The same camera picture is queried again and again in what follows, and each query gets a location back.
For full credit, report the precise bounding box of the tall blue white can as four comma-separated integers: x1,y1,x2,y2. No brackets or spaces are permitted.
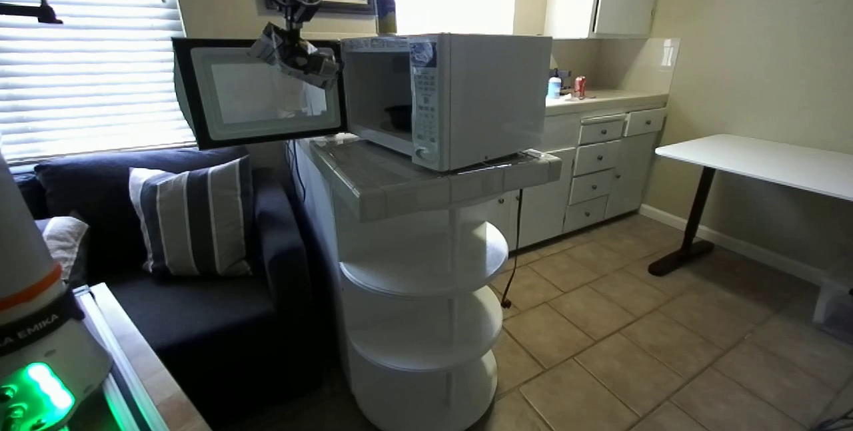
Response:
373,0,399,36

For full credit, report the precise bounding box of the microwave door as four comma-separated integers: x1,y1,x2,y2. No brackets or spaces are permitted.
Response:
172,37,348,151

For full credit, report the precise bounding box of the window with white blinds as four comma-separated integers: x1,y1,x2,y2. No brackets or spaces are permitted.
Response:
0,0,195,164

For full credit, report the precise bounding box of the white microwave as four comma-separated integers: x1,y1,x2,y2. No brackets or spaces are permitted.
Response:
172,33,553,173

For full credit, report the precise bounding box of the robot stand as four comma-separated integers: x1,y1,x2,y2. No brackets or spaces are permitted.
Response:
65,282,211,431

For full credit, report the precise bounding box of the black cable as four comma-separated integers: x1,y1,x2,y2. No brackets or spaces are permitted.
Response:
500,188,525,310
286,141,308,204

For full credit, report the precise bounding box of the dark blue sofa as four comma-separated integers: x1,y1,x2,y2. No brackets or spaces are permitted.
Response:
12,147,324,426

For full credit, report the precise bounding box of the dark bowl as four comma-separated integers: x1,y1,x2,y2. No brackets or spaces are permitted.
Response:
385,105,413,133

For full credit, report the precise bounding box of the white kitchen cabinet with drawers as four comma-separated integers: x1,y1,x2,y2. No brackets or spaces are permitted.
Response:
478,90,669,252

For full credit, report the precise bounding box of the white table with black leg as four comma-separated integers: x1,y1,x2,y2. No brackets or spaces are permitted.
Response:
647,134,853,278

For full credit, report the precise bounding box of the striped blue white cushion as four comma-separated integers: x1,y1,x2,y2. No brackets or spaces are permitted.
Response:
128,156,255,278

